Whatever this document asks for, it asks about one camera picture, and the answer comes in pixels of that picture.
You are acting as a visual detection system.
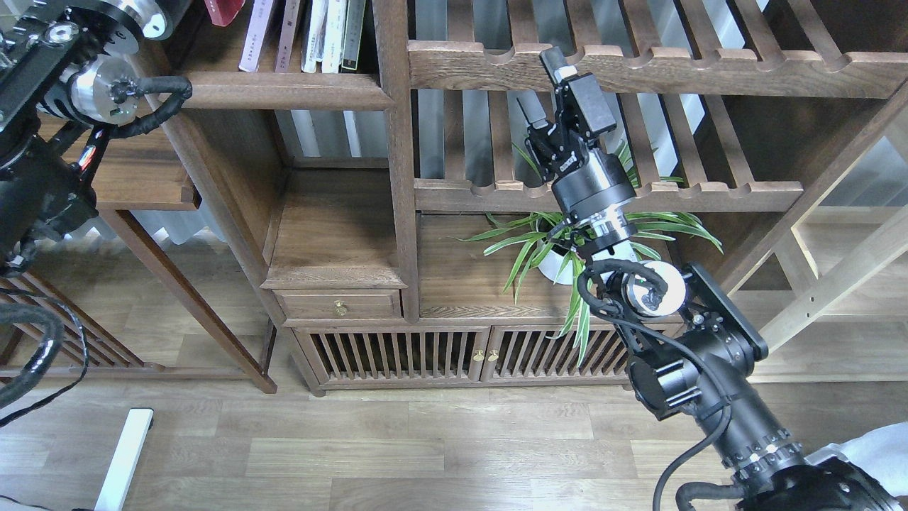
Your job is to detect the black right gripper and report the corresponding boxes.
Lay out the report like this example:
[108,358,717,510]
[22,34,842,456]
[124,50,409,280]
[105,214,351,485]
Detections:
[516,46,636,229]

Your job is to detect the maroon book with white characters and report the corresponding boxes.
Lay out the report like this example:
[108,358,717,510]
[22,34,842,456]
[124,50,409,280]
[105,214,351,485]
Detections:
[275,0,304,72]

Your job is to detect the white thick book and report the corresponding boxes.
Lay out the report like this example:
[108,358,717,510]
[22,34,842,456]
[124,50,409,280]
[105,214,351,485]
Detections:
[238,0,276,72]

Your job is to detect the red book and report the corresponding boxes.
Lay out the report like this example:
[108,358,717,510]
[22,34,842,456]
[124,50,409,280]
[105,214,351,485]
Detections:
[202,0,245,27]

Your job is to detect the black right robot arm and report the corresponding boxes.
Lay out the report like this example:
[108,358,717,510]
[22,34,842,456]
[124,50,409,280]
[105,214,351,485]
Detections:
[519,48,899,510]

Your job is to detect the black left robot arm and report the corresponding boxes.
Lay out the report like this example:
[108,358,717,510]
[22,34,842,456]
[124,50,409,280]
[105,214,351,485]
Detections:
[1,1,192,278]

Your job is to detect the light wooden shelf unit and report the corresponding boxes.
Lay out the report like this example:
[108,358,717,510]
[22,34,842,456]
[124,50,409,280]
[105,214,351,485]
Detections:
[683,97,906,382]

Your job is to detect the green spider plant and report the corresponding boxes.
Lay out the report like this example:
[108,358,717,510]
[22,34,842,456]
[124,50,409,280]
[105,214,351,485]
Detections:
[458,138,723,366]

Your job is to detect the white plant pot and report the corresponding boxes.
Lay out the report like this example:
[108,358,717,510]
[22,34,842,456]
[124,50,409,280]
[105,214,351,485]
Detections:
[538,245,577,285]

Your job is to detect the dark upright book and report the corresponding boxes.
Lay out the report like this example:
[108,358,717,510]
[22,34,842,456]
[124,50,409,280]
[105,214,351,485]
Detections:
[340,0,367,72]

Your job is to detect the white upright book middle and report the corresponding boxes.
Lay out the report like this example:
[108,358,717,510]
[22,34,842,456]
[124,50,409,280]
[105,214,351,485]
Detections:
[321,0,348,74]

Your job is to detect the white upright book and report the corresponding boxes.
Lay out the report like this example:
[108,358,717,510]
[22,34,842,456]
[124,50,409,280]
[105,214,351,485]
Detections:
[321,0,348,74]
[301,0,328,72]

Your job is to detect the dark wooden bookshelf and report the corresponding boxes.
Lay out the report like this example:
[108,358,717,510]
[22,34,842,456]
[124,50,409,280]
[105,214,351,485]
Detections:
[133,1,906,394]

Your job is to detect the white upright book left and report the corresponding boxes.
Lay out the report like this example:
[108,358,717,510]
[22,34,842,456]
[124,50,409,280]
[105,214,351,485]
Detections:
[301,0,328,72]

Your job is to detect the person leg grey trousers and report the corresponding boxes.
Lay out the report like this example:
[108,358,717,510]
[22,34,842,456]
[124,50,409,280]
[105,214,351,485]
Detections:
[826,422,907,497]

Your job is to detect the white metal bar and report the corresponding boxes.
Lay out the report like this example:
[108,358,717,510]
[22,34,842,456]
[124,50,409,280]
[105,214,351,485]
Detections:
[93,407,155,510]

